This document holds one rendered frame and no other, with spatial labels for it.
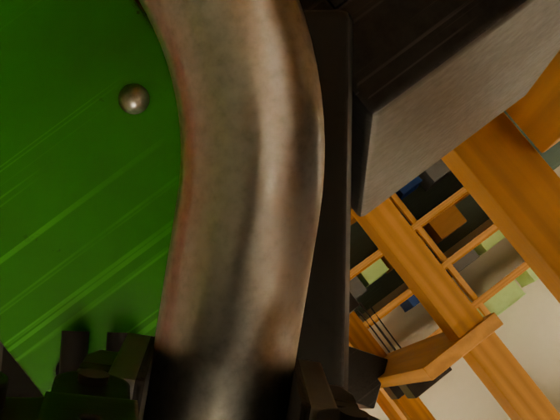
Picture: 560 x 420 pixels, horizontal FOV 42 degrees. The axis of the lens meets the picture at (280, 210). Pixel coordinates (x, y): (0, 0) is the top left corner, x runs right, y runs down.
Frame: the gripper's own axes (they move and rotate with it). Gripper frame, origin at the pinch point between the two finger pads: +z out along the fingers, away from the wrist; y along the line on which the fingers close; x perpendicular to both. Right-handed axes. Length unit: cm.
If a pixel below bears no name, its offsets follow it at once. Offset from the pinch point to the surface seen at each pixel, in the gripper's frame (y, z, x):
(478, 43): 9.6, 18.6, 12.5
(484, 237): 318, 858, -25
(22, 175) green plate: -7.9, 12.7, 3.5
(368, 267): 184, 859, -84
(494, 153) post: 35, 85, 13
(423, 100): 8.3, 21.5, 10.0
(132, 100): -4.4, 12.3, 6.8
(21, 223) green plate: -7.7, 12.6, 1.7
